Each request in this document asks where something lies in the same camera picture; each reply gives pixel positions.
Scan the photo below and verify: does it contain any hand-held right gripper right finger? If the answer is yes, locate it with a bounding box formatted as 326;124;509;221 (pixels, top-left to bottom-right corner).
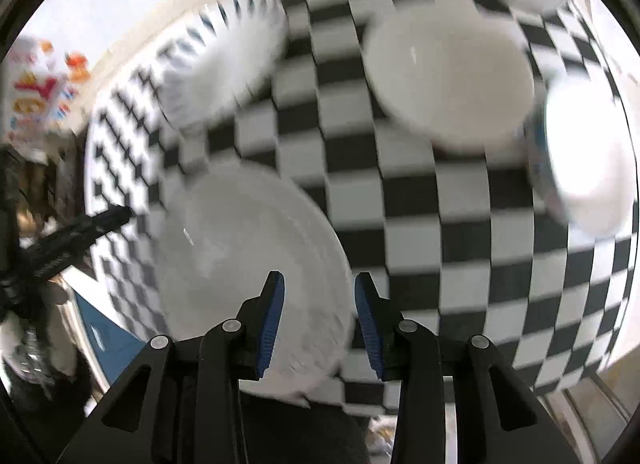
354;271;583;464

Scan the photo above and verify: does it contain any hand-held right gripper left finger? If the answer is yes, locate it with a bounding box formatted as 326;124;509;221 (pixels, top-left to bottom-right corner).
57;270;286;464

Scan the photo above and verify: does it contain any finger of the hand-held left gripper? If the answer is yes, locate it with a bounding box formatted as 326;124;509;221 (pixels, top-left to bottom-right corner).
20;204;133;290

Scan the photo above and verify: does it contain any white plate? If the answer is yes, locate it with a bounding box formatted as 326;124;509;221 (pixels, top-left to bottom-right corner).
152;161;358;407

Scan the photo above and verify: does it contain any blue leaf pattern bowl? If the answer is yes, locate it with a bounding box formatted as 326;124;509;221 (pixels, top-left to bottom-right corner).
157;0;291;130

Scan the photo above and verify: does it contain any plain white bowl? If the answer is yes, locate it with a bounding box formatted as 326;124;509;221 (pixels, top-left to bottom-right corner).
362;2;537;155

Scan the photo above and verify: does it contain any pastel blue pink bowl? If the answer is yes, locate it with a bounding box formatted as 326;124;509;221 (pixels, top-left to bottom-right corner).
522;77;633;240

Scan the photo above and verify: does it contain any blue board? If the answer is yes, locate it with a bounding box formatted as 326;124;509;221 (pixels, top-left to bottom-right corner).
72;289;148;395

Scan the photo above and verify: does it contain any black white checkered tablecloth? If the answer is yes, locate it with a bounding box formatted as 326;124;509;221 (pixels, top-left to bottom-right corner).
82;0;636;417

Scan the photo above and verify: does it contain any colourful wall poster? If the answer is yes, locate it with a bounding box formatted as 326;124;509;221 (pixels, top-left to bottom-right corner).
5;34;93;165

